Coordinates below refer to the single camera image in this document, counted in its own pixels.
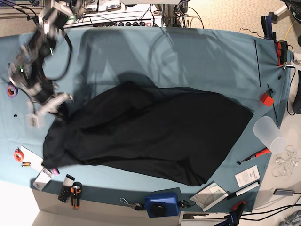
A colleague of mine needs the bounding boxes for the orange black screwdriver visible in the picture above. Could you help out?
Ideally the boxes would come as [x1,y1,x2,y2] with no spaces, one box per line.
[237,148,271,165]

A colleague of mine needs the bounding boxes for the blue black clamp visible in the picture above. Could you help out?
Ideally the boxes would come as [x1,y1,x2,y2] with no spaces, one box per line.
[261,12,277,41]

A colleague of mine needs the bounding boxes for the white printed card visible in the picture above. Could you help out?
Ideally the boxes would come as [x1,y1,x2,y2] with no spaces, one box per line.
[235,165,260,188]

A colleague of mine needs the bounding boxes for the white paper sheet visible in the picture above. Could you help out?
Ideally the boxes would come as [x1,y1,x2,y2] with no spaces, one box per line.
[20,146,44,172]

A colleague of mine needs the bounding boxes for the white earphones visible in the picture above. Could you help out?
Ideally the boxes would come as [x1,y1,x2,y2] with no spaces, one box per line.
[272,145,301,178]

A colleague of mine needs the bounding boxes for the teal table cloth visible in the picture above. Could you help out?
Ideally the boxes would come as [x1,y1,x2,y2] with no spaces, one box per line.
[0,27,290,205]

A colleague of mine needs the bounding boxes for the grey usb hub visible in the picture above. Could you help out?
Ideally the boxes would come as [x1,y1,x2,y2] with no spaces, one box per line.
[273,188,295,196]

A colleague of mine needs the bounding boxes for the folded map booklet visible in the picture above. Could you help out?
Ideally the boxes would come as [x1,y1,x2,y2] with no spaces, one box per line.
[190,181,229,212]

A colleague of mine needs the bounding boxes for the long black rod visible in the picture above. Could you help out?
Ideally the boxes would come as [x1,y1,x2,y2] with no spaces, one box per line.
[253,40,261,88]

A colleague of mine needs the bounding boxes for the metal carabiner keyring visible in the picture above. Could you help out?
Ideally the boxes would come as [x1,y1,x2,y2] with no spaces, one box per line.
[119,197,145,211]

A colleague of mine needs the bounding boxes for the translucent plastic cup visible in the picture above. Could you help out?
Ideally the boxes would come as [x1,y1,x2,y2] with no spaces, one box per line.
[253,116,287,154]

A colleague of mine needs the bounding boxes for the power strip with red switch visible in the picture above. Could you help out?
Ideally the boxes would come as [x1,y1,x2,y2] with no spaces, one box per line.
[91,21,154,27]

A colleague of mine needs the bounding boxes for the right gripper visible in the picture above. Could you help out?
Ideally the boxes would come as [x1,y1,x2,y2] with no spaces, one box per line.
[8,68,73,128]

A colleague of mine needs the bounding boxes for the black white marker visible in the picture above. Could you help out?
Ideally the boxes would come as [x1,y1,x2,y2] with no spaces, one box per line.
[227,180,260,200]

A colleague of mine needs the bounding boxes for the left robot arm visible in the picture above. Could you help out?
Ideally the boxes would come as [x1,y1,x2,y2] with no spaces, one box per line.
[281,0,301,24]

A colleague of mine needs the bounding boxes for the red cube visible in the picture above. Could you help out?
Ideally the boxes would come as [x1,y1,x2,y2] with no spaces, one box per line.
[260,93,273,107]

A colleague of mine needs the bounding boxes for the white packaged card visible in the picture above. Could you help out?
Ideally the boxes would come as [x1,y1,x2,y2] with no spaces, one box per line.
[32,168,53,191]

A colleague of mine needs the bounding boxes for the purple tape roll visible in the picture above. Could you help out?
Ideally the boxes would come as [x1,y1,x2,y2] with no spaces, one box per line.
[6,82,18,98]

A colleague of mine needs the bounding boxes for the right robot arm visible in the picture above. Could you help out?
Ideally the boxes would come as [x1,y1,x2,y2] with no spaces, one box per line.
[7,0,77,128]

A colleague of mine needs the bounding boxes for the blue plastic box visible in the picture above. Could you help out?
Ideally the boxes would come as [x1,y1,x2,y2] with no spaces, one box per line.
[144,192,180,218]

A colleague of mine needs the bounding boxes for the black t-shirt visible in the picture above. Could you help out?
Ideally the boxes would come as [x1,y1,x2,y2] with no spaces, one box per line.
[43,81,253,186]

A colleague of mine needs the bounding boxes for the short black rod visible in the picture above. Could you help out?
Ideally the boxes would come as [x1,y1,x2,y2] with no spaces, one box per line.
[267,83,278,123]

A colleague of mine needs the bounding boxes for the orange black clamp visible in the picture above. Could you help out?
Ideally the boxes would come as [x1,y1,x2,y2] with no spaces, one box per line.
[277,41,288,67]

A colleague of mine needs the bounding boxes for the orange black pliers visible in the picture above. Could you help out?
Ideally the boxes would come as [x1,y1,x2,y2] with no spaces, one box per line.
[70,182,82,210]

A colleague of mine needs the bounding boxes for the black clip with ring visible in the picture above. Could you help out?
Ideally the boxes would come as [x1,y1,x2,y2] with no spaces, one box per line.
[178,200,196,209]

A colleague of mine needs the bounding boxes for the black remote control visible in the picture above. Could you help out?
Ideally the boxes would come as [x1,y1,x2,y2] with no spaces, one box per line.
[58,174,75,203]

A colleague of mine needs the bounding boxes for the orange tape roll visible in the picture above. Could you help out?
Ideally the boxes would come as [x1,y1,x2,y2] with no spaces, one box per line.
[14,148,24,162]

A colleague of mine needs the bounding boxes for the blue orange bottom clamp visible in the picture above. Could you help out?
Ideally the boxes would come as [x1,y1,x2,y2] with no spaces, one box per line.
[214,201,246,226]

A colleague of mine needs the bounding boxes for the small brass battery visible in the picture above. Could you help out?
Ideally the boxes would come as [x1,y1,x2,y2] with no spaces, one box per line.
[21,162,31,167]

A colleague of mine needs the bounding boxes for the black computer mouse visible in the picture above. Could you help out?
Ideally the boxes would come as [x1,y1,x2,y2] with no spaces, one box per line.
[292,87,301,114]

